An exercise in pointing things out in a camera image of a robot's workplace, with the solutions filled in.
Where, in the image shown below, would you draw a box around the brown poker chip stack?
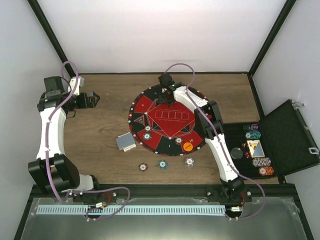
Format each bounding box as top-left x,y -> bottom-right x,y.
139,163 -> 148,172

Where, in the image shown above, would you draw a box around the teal poker chip stack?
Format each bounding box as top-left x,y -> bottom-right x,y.
158,160 -> 168,170

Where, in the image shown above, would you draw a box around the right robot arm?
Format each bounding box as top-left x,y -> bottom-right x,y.
158,73 -> 244,202

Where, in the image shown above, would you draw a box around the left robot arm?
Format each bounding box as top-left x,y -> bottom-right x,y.
28,76 -> 102,202

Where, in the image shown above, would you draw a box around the round red black poker mat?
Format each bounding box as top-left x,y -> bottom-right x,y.
128,84 -> 206,157

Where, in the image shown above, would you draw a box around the blue playing card deck box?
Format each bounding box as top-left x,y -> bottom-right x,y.
115,132 -> 136,152

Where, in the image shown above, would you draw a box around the orange round blind button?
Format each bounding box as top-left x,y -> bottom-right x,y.
182,142 -> 194,152

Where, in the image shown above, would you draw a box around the purple white poker chip stack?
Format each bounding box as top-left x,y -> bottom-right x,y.
185,157 -> 195,168

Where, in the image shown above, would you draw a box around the teal chip row in case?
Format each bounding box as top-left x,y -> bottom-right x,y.
245,131 -> 262,140

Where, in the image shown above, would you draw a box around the purple chip in case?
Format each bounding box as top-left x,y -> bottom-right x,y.
250,123 -> 259,132

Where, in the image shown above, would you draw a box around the red dice in case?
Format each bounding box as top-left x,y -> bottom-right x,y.
241,142 -> 251,159

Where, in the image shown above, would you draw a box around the card deck in case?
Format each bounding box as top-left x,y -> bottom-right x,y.
246,139 -> 265,158

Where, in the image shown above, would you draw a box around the grey chip row in case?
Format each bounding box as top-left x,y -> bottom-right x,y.
252,157 -> 271,167

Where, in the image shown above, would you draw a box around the black poker set case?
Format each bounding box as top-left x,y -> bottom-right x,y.
224,99 -> 320,179

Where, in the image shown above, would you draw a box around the orange chip row in case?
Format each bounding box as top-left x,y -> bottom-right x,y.
258,166 -> 274,176

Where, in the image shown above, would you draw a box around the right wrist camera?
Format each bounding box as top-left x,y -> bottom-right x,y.
158,89 -> 175,104

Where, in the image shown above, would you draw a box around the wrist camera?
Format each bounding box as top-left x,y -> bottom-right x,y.
68,76 -> 85,96
158,89 -> 175,104

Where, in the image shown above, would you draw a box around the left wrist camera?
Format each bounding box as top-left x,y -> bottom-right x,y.
68,76 -> 85,96

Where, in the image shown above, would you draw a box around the black aluminium frame rail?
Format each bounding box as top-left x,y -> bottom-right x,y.
30,184 -> 298,199

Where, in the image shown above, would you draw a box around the light blue slotted cable duct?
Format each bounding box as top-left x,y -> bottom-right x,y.
36,204 -> 226,216

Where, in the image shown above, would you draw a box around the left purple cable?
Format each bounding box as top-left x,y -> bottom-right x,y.
45,61 -> 131,223

